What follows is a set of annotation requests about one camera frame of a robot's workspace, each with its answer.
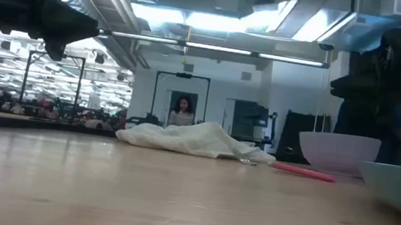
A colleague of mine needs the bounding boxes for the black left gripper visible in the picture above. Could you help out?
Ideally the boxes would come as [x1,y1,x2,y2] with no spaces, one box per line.
[0,0,104,66]

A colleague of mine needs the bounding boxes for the lilac bowl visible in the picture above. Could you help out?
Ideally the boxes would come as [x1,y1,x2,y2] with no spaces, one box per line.
[295,129,383,180]

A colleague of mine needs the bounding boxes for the fork with red handle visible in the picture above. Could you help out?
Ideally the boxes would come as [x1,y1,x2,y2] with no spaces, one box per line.
[229,148,339,184]

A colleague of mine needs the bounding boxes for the person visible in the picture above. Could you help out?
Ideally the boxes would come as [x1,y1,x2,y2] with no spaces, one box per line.
[166,93,199,130]
[331,49,401,169]

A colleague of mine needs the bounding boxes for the black cabinet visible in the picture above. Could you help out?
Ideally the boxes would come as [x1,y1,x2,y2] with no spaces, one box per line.
[278,108,334,168]

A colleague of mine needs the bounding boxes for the dark shelf unit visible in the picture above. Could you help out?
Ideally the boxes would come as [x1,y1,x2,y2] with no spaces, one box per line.
[229,99,281,147]

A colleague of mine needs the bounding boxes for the long ceiling tube light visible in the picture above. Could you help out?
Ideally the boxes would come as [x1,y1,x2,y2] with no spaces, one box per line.
[96,28,331,70]

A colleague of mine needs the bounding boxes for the white checked cloth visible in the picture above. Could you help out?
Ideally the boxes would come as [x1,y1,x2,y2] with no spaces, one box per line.
[114,111,281,166]

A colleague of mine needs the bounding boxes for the black gantry frame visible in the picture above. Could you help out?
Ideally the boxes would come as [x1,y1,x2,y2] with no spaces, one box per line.
[149,69,212,131]
[18,50,87,111]

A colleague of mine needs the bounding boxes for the black aluminium table frame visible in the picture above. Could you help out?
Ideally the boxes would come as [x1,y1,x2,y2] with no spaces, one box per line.
[0,111,120,141]

